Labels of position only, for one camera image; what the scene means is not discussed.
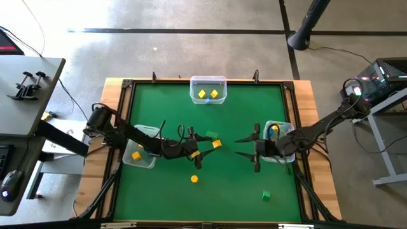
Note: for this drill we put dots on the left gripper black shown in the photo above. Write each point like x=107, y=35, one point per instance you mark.
x=179, y=149

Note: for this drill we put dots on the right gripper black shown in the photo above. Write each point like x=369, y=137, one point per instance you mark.
x=267, y=149

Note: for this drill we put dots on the green wooden block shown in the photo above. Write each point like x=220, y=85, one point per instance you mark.
x=209, y=134
x=215, y=135

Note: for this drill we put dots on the green wooden cube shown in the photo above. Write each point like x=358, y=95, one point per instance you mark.
x=266, y=196

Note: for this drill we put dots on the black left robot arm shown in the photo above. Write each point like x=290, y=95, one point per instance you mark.
x=140, y=138

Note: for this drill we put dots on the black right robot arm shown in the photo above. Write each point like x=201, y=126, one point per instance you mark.
x=318, y=127

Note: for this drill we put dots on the short yellow wooden cylinder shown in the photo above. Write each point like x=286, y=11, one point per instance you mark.
x=194, y=179

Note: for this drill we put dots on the clear plastic bin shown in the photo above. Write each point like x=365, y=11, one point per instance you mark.
x=286, y=127
x=143, y=163
x=222, y=99

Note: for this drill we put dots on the green felt mat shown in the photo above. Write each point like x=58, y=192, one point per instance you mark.
x=222, y=197

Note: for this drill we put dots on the black stand pole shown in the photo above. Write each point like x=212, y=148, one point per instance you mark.
x=302, y=36

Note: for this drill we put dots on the glass computer case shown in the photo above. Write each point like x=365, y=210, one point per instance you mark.
x=381, y=82

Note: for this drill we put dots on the small yellow object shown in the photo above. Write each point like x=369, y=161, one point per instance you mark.
x=46, y=116

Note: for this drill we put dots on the grey desk top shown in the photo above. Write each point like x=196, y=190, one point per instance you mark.
x=31, y=111

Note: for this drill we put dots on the dark desk top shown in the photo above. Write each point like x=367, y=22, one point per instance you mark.
x=25, y=152

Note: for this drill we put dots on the black screw clamp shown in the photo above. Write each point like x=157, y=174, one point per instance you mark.
x=30, y=93
x=19, y=91

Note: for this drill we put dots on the black computer mouse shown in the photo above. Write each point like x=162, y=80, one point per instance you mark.
x=11, y=184

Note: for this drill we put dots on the black keyboard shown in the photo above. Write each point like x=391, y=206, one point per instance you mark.
x=4, y=159

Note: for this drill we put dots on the black monitor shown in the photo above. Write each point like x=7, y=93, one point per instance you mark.
x=8, y=44

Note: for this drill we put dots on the small black clamp post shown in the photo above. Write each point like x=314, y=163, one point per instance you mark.
x=256, y=76
x=154, y=77

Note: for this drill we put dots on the silver metal bracket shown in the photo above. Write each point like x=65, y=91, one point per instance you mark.
x=118, y=225
x=295, y=226

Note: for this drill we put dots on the white metal base plate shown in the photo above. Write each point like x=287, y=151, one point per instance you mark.
x=63, y=165

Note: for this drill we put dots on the white metal table frame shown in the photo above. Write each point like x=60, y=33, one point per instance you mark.
x=391, y=180

